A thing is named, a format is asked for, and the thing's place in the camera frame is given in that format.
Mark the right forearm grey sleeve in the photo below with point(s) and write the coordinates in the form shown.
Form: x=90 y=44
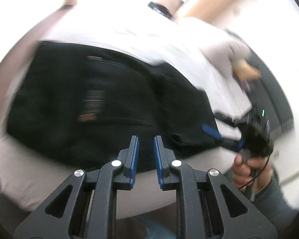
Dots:
x=271 y=203

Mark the black pants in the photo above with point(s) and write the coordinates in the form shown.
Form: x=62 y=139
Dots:
x=81 y=105

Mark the dark green headboard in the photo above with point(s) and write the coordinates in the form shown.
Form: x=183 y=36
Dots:
x=267 y=95

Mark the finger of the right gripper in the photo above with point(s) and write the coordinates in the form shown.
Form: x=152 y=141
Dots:
x=213 y=132
x=232 y=145

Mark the yellow pillow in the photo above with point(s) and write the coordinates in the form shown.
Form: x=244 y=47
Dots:
x=245 y=71

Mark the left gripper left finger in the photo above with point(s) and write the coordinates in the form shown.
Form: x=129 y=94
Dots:
x=84 y=205

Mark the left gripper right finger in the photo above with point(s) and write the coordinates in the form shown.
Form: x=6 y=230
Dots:
x=208 y=205

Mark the purple pillow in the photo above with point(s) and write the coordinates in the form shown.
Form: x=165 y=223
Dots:
x=247 y=85

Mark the beige right curtain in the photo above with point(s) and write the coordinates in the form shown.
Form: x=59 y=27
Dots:
x=209 y=11

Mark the rolled white duvet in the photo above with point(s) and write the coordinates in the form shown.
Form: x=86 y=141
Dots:
x=219 y=47

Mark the person right hand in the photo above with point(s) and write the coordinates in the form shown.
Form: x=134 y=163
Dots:
x=242 y=173

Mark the chair with white jacket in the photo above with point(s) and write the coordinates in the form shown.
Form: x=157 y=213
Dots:
x=166 y=8

